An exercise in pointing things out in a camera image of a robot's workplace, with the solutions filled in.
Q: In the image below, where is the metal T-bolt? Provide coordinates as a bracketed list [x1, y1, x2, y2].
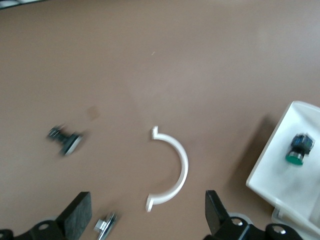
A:
[46, 124, 84, 157]

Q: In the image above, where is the white drawer cabinet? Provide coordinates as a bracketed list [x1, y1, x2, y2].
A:
[270, 206, 320, 240]

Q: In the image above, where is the white plastic drawer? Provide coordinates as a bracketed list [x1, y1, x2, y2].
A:
[245, 100, 320, 227]

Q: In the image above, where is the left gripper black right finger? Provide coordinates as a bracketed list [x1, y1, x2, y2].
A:
[203, 190, 302, 240]

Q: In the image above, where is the white plastic arc piece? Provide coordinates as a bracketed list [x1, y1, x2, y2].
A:
[145, 125, 189, 213]

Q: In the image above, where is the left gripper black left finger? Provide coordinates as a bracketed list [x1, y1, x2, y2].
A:
[0, 191, 93, 240]

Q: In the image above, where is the green push button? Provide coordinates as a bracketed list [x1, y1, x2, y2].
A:
[284, 133, 315, 166]

